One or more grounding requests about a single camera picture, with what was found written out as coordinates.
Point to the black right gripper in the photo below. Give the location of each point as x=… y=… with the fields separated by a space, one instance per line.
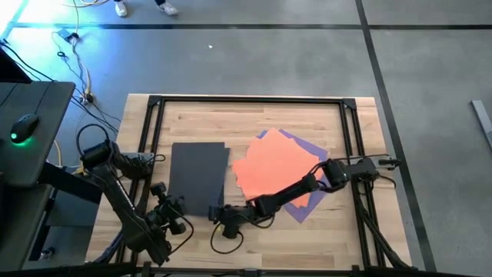
x=236 y=213

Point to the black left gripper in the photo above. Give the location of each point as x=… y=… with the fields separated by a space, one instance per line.
x=169 y=207

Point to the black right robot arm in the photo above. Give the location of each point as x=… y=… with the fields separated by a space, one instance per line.
x=292 y=192

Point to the dark grey base panel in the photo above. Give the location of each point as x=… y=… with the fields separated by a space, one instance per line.
x=73 y=211

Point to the desk caster wheel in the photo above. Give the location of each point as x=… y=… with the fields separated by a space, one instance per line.
x=47 y=253

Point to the dark grey desk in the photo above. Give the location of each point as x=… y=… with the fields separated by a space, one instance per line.
x=46 y=161

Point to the floor power plug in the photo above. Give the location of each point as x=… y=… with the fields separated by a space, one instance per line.
x=87 y=98

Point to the black computer mouse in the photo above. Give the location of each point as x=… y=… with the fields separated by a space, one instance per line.
x=24 y=128

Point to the black floor tape strip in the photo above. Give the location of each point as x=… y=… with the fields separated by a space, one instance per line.
x=379 y=77
x=230 y=26

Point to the person's foot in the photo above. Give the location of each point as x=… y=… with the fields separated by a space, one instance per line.
x=168 y=7
x=121 y=8

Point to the small black adapter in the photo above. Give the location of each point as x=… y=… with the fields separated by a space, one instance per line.
x=71 y=35

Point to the grey metal bar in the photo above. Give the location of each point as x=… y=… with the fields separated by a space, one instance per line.
x=482 y=119

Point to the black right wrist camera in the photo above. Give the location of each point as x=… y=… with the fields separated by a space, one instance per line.
x=230 y=231

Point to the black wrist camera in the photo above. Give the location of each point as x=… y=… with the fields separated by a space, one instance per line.
x=230 y=231
x=158 y=189

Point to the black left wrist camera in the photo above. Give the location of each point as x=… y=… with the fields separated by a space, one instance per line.
x=158 y=189

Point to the grey table-level camera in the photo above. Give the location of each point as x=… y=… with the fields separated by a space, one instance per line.
x=250 y=272

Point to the black aluminium table frame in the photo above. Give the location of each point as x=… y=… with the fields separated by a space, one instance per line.
x=250 y=99

